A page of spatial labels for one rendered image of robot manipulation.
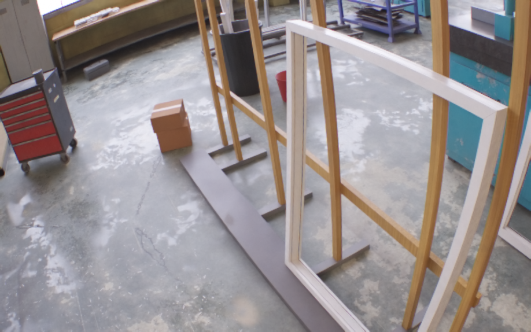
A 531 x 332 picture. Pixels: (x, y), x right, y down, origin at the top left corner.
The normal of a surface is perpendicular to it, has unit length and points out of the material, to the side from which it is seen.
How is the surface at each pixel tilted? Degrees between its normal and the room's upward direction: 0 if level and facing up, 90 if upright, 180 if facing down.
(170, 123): 90
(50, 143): 90
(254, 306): 0
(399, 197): 0
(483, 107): 82
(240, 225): 0
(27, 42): 90
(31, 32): 90
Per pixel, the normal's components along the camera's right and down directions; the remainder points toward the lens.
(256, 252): -0.14, -0.83
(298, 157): 0.46, 0.42
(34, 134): 0.11, 0.52
